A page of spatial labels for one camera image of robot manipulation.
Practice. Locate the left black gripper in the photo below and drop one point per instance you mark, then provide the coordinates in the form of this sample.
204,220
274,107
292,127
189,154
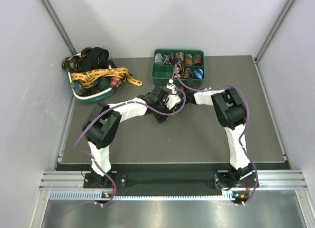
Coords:
160,117

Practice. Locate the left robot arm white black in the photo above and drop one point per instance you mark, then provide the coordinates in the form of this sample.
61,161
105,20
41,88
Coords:
101,126

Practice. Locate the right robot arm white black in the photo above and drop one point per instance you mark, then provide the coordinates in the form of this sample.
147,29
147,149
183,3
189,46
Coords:
232,113

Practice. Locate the brown pink rolled tie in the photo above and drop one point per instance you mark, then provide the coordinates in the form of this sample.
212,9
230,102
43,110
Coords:
188,73

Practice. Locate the blue striped rolled tie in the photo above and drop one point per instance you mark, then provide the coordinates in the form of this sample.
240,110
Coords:
198,73

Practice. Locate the pink floral rolled tie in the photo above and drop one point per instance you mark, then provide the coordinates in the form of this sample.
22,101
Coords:
178,71

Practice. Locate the dark brown rolled tie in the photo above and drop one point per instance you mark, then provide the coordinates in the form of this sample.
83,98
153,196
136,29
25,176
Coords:
198,60

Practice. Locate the green compartment tray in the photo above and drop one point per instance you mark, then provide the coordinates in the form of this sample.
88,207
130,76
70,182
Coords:
162,73

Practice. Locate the teal floral rolled tie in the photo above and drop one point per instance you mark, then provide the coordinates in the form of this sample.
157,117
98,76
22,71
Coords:
179,58

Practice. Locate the dark red rolled tie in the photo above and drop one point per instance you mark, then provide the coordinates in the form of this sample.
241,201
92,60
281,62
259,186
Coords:
168,59

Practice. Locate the grey rolled tie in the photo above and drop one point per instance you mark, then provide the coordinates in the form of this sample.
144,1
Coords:
158,60

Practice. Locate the red patterned tie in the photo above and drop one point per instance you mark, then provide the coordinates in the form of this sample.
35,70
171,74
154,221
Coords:
115,82

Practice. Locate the white teal basket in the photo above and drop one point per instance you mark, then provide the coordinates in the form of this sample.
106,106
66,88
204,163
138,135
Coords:
94,93

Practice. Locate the yellow patterned tie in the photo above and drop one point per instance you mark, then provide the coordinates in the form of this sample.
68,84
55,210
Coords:
87,79

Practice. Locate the black tie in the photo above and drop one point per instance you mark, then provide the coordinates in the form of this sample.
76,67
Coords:
94,58

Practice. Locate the green patterned tie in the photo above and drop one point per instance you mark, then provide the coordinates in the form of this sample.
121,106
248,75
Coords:
78,89

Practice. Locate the dark floral tie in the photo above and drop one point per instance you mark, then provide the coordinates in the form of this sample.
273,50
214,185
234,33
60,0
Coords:
70,64

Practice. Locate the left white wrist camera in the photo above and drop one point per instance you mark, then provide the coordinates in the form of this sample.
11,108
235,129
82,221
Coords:
172,101

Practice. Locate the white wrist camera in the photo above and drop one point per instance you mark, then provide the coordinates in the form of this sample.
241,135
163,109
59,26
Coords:
172,101
171,87

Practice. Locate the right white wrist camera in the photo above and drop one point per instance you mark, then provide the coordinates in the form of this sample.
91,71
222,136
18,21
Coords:
171,87

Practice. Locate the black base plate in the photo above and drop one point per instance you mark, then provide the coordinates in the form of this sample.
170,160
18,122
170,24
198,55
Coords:
169,179

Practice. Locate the right aluminium frame post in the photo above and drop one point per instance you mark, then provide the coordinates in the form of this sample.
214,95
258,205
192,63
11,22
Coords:
275,28

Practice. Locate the aluminium frame post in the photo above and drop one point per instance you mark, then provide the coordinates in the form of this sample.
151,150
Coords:
58,25
275,28

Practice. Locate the grey slotted cable duct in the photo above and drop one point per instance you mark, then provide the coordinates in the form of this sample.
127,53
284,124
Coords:
104,196

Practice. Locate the aluminium front rail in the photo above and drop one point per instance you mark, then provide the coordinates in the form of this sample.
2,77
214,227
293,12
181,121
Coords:
271,180

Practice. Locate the left aluminium frame post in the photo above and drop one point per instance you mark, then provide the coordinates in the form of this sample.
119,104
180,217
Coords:
58,25

